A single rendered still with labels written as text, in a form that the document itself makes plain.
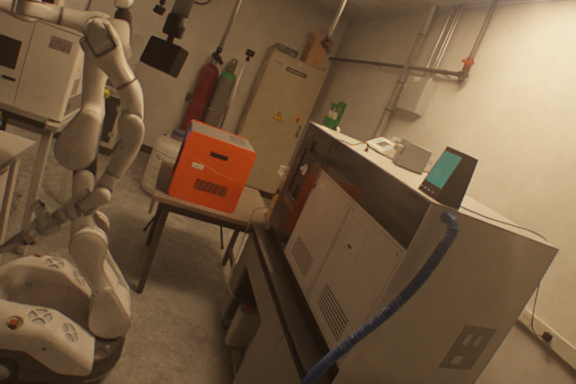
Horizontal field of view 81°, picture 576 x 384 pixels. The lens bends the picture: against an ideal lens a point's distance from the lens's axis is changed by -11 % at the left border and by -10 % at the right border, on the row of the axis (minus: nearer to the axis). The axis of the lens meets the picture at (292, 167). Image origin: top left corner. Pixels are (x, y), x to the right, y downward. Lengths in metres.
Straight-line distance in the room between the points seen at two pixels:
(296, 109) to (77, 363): 4.09
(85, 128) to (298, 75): 3.87
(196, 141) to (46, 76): 0.91
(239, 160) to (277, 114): 2.83
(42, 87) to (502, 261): 2.35
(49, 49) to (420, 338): 2.24
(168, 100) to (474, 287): 4.58
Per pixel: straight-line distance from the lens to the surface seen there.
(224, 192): 2.34
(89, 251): 1.71
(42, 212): 1.49
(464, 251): 1.30
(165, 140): 3.94
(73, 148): 1.53
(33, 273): 2.10
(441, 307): 1.38
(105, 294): 1.82
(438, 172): 1.23
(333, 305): 1.44
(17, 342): 1.82
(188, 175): 2.29
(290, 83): 5.05
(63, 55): 2.34
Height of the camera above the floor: 1.58
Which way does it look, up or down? 11 degrees down
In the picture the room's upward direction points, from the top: 23 degrees clockwise
